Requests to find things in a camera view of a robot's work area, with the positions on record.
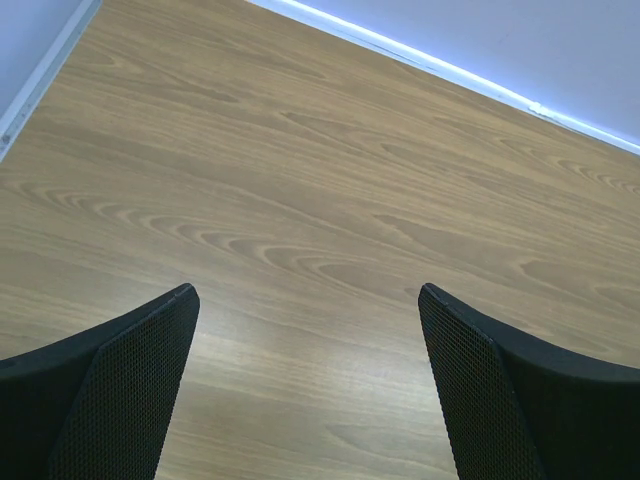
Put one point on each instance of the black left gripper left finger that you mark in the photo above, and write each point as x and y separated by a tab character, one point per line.
98	404

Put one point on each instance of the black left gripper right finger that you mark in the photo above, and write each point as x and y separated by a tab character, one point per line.
518	407

